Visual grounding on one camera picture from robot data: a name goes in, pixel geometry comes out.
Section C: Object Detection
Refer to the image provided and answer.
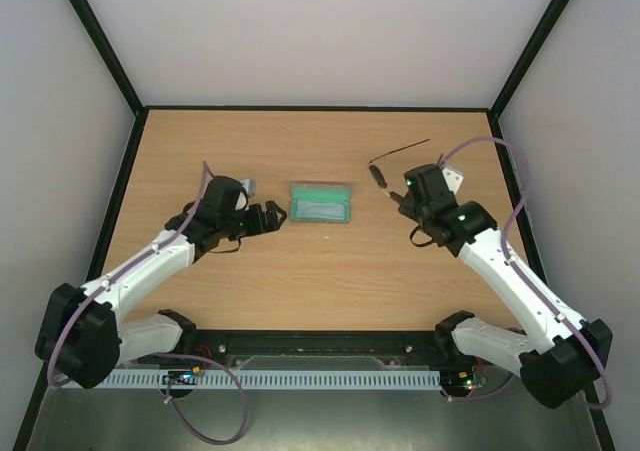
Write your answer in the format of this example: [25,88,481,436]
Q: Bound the black round sunglasses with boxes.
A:
[366,138,432,194]

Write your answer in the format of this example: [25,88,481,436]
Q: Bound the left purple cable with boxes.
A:
[47,160,249,445]

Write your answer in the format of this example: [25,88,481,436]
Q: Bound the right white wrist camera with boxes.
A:
[442,165,464,194]

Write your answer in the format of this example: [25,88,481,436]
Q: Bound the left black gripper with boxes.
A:
[219,200,288,240]

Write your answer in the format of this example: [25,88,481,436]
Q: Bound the light blue slotted cable duct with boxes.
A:
[98,369,441,391]

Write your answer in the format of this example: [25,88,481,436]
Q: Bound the light blue cleaning cloth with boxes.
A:
[296,201,348,222]

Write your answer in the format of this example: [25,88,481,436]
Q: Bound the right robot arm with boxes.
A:
[393,164,613,409]

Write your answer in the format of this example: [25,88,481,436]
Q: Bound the clear plastic sheet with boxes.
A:
[29,359,598,450]

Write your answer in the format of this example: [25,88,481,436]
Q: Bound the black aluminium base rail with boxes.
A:
[134,328,581,367]

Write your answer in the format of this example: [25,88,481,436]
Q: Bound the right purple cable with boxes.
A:
[438,136,616,411]

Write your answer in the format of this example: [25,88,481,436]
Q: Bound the purple cable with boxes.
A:
[47,160,249,445]
[438,136,616,411]

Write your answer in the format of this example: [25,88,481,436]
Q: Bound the grey felt glasses case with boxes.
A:
[290,182,352,224]

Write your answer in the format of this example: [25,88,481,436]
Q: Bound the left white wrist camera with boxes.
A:
[240,178,257,198]

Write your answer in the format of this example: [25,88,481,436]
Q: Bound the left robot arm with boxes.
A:
[35,176,287,389]

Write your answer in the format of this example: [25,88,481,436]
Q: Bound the black cage frame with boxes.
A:
[13,0,615,450]

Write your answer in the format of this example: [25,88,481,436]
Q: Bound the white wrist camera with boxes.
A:
[442,165,464,194]
[240,178,257,198]

